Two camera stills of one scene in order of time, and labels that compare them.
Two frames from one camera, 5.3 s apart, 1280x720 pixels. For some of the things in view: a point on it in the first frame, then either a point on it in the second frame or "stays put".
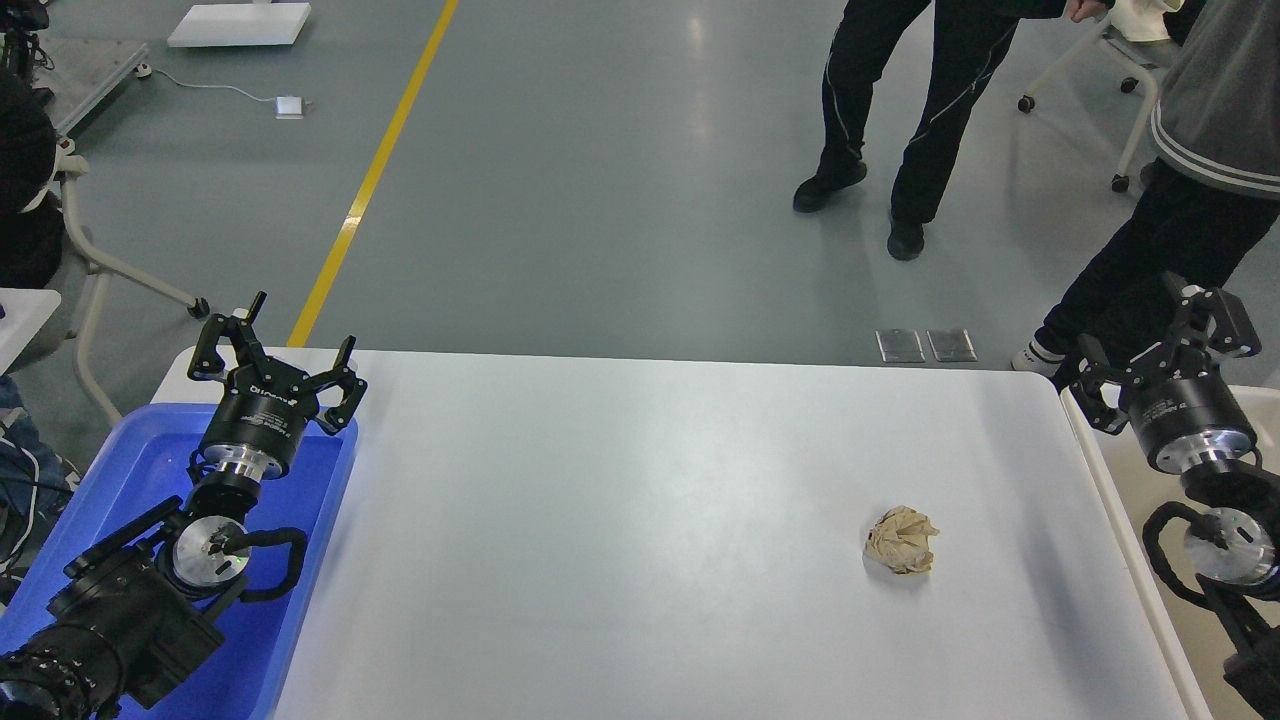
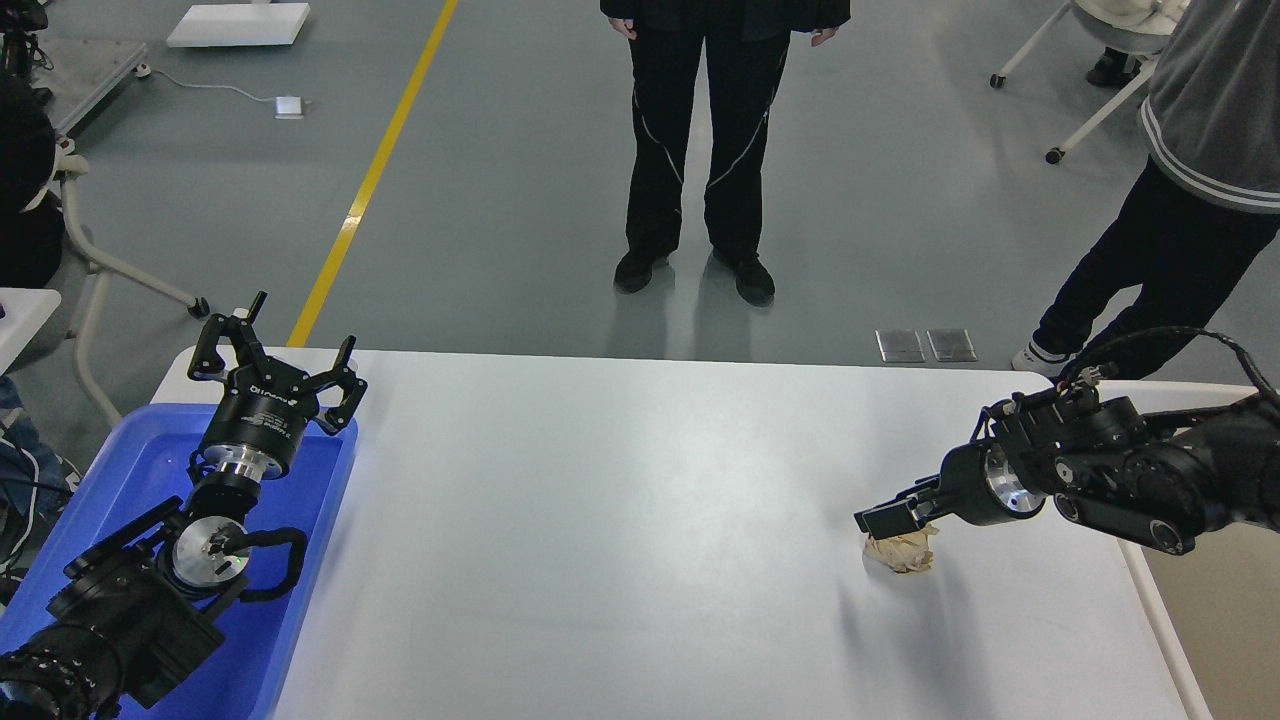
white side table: (26, 311) stays put
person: (970, 37) to (746, 45)
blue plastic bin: (142, 462) stays put
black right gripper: (1181, 406) to (978, 484)
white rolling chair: (1055, 148) to (1141, 28)
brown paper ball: (898, 541) stays put
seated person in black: (31, 243) stays put
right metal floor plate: (951, 345) stays put
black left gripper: (266, 407) stays put
